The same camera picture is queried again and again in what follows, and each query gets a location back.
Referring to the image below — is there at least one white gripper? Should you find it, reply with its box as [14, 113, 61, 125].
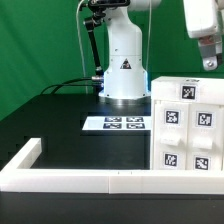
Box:
[183, 0, 224, 71]

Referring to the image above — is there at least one white cabinet top block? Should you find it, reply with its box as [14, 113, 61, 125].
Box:
[151, 76, 224, 105]

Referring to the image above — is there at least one white cabinet door panel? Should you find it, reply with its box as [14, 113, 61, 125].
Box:
[153, 101, 189, 170]

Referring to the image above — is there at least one white cabinet body box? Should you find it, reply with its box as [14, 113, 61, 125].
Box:
[150, 100, 224, 171]

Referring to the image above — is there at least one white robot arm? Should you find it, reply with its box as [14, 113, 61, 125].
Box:
[79, 0, 224, 104]

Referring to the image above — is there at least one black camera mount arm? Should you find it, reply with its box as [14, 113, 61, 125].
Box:
[84, 0, 130, 77]

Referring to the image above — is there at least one white hanging cable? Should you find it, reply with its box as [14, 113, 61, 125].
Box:
[75, 0, 90, 95]

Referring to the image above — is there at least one white marker base plate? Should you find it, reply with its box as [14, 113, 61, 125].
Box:
[82, 116, 152, 131]

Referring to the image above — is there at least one black cable bundle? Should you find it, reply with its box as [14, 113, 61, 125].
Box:
[40, 76, 105, 96]

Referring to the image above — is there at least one white workspace border frame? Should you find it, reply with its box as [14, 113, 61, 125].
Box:
[0, 138, 224, 195]

